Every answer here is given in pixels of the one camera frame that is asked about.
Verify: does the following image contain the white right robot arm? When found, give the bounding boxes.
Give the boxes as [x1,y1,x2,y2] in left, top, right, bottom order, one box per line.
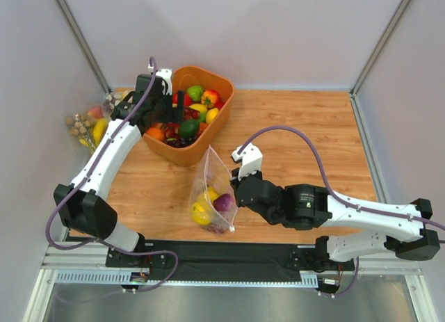
[230,169,441,262]

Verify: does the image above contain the clear bag with banana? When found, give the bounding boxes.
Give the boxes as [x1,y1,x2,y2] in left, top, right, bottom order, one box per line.
[64,106,108,155]

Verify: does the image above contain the orange plastic basket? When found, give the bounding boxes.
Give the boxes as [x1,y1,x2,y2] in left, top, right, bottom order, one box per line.
[143,66,234,167]

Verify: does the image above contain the green fake lime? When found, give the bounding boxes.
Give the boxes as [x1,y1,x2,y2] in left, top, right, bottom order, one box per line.
[178,119,200,138]

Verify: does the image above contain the yellow fake lemon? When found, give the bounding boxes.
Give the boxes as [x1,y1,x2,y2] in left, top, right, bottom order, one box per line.
[191,202,212,226]
[205,108,220,124]

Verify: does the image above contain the clear polka dot zip bag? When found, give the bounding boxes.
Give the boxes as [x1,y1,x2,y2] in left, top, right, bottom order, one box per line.
[188,147,238,234]

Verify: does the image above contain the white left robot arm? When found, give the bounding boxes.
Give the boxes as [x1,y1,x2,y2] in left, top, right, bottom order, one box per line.
[54,69,184,255]

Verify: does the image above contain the yellow fake lemon in basket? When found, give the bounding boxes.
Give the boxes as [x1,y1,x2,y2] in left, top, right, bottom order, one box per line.
[205,108,220,124]

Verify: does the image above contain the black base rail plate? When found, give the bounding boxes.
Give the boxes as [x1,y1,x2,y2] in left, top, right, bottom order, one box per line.
[104,238,355,283]

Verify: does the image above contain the fake orange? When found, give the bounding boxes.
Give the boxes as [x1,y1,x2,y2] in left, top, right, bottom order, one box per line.
[145,127,165,142]

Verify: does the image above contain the dark fake grape bunch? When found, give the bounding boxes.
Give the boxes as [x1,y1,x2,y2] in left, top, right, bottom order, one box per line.
[165,136,197,148]

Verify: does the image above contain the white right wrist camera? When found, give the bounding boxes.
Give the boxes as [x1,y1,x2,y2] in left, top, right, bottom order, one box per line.
[231,143,263,180]

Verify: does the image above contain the red fake apple in basket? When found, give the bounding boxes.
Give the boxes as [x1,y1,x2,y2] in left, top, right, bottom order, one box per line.
[172,92,193,107]

